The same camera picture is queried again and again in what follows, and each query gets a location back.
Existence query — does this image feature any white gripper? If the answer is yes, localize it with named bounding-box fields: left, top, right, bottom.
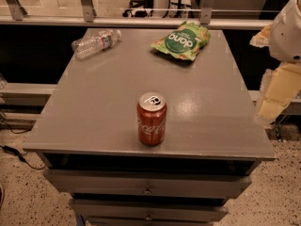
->
left=249, top=0, right=301, bottom=126

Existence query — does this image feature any red Coca-Cola can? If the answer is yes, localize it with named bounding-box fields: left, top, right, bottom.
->
left=136, top=91, right=167, bottom=146

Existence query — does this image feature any clear plastic water bottle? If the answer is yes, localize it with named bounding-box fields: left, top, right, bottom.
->
left=71, top=29, right=121, bottom=59

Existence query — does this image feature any green chip bag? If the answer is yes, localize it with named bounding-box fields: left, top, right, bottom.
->
left=150, top=21, right=211, bottom=61

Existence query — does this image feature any black office chair base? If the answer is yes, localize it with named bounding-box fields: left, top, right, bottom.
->
left=122, top=0, right=153, bottom=18

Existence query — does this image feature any top grey drawer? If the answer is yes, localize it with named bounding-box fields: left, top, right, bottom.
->
left=44, top=169, right=251, bottom=199

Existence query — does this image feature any grey drawer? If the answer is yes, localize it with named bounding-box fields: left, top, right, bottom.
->
left=70, top=200, right=228, bottom=222
left=44, top=169, right=251, bottom=199

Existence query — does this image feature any metal railing frame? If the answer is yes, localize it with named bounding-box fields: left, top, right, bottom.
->
left=0, top=0, right=267, bottom=29

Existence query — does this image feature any black floor cable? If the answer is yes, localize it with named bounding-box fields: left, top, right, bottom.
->
left=0, top=144, right=47, bottom=170

